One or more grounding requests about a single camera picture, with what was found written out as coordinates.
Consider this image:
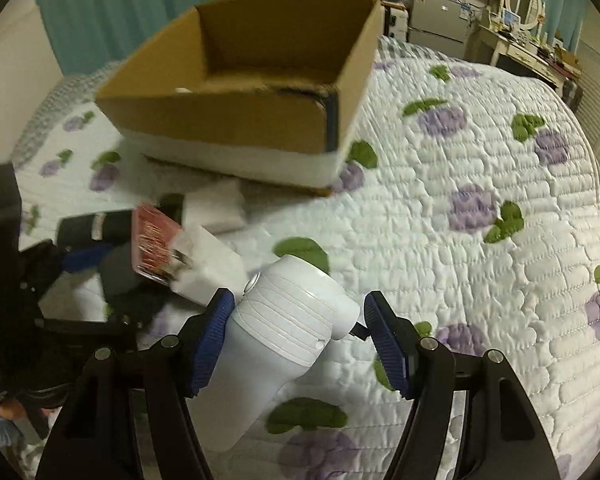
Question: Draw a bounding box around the red card packet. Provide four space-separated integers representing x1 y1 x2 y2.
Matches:
131 203 184 282

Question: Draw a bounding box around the black cylinder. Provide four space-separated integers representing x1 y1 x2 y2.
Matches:
56 210 137 249

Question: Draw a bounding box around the flat cardboard sheet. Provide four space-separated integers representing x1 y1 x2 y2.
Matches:
145 155 333 197

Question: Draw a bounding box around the white foam block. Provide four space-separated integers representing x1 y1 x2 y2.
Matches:
181 180 247 234

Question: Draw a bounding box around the teal curtain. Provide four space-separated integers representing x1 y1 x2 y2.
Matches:
32 0 337 77

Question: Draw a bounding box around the dark grey rounded object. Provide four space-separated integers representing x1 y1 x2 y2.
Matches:
99 244 143 300

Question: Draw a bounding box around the white plastic bottle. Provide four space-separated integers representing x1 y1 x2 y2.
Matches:
187 254 361 453

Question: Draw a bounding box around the white charger box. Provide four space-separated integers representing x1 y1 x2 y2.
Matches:
170 225 249 307

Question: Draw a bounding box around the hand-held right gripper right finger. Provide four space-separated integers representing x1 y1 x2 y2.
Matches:
362 290 562 480

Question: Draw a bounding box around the cream dressing table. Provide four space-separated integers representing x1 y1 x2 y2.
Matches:
472 7 582 92

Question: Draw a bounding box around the white quilt with purple flowers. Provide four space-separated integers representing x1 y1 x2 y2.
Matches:
10 35 600 480

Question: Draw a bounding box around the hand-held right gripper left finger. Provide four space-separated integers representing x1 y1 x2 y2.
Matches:
35 287 237 480

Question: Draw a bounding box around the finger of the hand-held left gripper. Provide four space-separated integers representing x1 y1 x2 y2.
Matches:
35 302 143 356
22 240 112 293

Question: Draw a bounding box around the oval white-framed mirror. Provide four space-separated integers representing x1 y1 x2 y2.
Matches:
500 0 544 32

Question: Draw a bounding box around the silver refrigerator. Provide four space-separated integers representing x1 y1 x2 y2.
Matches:
406 0 475 59

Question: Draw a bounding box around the cardboard box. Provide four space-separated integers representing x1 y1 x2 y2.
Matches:
95 0 386 187

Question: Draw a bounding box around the grey patterned blanket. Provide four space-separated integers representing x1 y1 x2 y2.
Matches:
11 60 127 171

